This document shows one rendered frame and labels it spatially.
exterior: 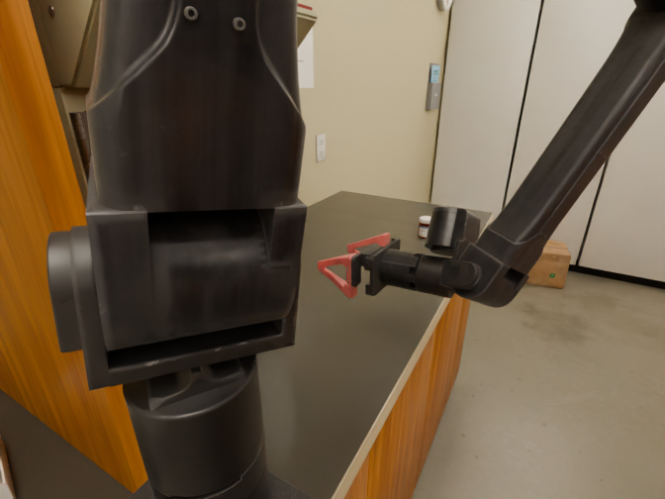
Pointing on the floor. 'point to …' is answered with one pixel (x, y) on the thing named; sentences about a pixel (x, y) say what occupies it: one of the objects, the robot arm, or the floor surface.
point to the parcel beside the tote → (551, 265)
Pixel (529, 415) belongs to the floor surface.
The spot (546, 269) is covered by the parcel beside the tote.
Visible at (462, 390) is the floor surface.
